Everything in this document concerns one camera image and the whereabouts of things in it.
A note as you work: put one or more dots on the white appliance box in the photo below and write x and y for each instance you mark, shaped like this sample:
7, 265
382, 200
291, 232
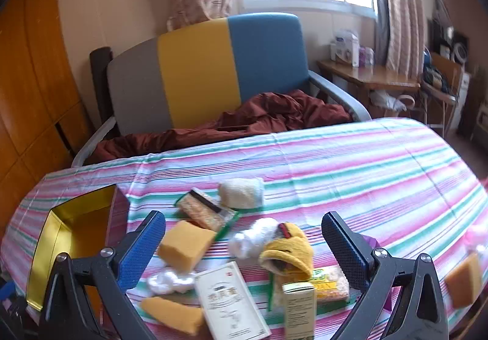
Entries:
345, 48

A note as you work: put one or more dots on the purple snack packet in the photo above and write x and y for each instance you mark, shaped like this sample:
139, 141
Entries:
369, 240

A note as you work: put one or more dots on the white plastic bag under desk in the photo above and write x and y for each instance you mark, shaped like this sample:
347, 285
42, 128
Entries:
385, 101

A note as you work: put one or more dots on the green and cream carton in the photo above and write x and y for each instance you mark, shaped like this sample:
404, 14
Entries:
299, 311

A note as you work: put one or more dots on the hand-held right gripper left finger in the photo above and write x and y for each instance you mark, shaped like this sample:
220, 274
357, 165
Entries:
137, 252

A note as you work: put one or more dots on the maroon gift box gold lining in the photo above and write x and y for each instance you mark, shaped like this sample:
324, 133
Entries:
66, 225

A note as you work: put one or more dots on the wooden desk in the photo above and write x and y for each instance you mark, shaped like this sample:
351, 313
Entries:
366, 76

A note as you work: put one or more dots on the beige rolled sock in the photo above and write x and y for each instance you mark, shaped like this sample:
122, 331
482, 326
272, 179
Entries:
241, 193

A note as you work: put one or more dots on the white flat carton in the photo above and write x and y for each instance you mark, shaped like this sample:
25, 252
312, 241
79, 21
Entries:
228, 298

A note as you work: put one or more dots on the yellow sponge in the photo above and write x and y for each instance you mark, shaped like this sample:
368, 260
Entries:
463, 281

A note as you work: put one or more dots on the yellow sponge wedge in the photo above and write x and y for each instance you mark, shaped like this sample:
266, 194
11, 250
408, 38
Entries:
173, 313

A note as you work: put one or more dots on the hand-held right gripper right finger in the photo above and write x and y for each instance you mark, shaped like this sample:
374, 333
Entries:
347, 250

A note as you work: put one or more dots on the metal rack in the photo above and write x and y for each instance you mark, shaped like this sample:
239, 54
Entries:
438, 96

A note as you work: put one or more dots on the yellow sponge block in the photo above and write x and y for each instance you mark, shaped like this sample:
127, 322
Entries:
185, 244

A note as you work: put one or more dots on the crumpled white plastic wrap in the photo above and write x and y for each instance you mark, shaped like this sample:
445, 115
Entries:
169, 281

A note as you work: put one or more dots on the green clear snack packet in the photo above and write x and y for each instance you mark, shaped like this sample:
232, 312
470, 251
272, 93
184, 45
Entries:
329, 284

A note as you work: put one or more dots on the small purple jar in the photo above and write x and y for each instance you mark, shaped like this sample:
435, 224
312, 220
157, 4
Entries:
366, 55

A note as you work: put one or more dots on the striped bed sheet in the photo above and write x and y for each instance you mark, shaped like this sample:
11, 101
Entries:
343, 172

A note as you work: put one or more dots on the grey yellow blue sofa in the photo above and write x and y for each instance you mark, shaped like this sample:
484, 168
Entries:
198, 73

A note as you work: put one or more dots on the wooden wardrobe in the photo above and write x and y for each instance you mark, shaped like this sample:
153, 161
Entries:
34, 76

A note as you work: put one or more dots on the dark red blanket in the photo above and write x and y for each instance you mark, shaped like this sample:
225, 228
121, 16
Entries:
267, 115

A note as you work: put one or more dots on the cardboard box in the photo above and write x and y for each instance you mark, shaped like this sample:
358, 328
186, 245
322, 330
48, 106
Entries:
450, 65

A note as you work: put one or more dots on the green snack packet black stripe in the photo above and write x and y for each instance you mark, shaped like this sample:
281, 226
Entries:
204, 210

